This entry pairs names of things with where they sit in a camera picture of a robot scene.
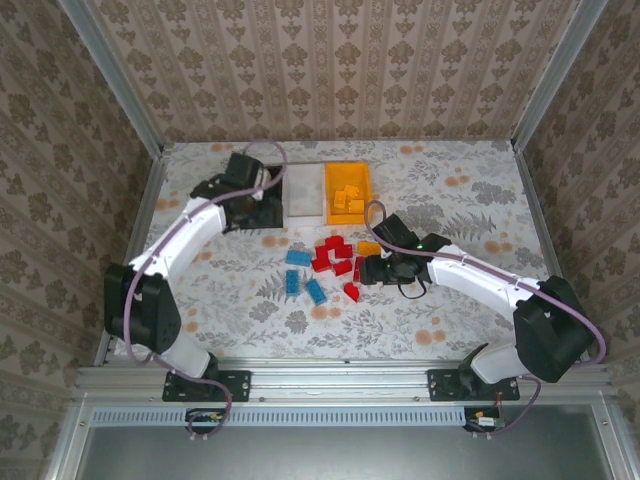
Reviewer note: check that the floral print tablecloth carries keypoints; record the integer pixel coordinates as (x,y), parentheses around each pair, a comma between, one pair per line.
(400,325)

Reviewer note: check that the small circuit board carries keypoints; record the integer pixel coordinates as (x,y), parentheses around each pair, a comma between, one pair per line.
(482,421)
(205,419)

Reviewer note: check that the orange lego brick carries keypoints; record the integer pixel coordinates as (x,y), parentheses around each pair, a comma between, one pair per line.
(350,190)
(356,205)
(368,247)
(340,198)

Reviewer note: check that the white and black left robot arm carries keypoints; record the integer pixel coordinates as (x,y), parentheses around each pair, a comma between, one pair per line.
(170,240)

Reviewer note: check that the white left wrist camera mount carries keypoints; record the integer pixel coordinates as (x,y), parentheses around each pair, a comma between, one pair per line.
(268,175)

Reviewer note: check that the black plastic container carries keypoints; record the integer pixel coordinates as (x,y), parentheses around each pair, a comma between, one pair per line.
(270,224)

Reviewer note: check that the aluminium side rail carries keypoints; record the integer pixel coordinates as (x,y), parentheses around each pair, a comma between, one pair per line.
(145,210)
(550,250)

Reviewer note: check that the blue lego brick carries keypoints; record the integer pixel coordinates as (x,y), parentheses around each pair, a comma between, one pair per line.
(292,283)
(298,258)
(316,291)

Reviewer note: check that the yellow plastic container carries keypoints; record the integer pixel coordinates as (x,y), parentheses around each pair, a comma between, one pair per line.
(345,172)

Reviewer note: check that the aluminium front rail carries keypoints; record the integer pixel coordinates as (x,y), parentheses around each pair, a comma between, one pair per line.
(340,380)

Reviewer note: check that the red curved lego brick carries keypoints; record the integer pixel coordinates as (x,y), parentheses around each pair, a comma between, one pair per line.
(352,292)

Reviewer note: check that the aluminium frame post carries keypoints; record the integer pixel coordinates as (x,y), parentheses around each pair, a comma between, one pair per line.
(557,75)
(114,75)

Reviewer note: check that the grey metal base panel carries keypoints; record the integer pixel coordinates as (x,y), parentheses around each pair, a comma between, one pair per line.
(350,450)

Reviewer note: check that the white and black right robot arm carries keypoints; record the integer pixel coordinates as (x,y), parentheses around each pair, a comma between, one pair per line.
(475,280)

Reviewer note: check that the white plastic container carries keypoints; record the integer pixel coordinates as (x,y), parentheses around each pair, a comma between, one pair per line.
(304,195)

